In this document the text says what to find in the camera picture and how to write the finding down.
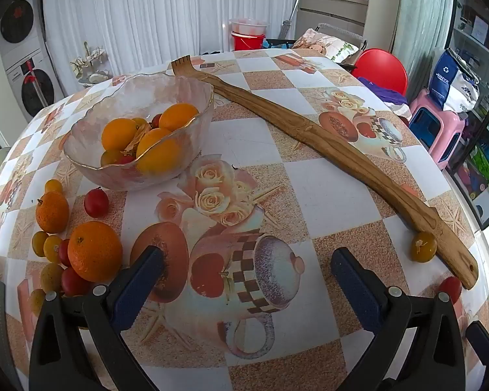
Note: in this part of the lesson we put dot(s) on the large orange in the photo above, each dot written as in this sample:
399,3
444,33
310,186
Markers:
94,251

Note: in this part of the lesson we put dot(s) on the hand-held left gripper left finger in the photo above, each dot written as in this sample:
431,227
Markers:
136,293

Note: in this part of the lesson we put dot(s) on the small mandarin orange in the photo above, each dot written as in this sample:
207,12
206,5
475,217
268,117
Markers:
52,211

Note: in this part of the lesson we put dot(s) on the black framed shelf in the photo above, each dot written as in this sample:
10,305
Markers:
483,49

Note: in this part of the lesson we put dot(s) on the clear plastic basin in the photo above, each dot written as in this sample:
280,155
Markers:
248,26

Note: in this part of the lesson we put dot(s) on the mop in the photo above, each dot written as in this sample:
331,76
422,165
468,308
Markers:
286,28

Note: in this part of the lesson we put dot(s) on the dry physalis husk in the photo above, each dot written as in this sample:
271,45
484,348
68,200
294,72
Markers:
135,137

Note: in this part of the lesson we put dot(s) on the red cherry tomato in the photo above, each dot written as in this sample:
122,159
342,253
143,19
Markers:
452,289
95,202
74,282
64,252
157,120
126,159

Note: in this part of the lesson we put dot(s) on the purple cloth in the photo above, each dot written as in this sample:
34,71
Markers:
383,93

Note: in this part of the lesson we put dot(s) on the white and blue bag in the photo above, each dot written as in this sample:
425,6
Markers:
452,79

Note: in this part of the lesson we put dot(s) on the frosted glass bowl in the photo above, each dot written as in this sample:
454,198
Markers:
106,175

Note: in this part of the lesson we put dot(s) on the floral cushion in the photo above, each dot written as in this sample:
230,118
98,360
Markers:
326,44

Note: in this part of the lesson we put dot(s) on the pale green curtain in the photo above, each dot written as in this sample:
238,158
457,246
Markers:
423,20

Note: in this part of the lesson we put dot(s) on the wooden back scratcher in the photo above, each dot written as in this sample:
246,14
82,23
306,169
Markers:
309,126

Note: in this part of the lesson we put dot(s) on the red bucket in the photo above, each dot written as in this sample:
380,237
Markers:
246,42

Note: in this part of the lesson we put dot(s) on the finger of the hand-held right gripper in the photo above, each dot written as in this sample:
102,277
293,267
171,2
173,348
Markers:
483,344

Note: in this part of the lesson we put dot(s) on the pink plastic stool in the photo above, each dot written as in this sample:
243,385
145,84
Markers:
452,130

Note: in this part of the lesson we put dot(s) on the white curtain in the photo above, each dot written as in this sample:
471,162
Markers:
146,16

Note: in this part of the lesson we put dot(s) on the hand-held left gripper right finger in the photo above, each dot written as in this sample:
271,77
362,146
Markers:
358,293

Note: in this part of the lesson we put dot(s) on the red chair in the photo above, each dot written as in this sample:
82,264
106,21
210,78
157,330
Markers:
381,67

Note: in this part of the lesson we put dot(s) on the beige cabinet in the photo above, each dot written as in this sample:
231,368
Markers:
334,12

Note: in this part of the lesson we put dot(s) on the white washing machine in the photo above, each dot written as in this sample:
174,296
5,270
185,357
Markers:
34,87
16,20

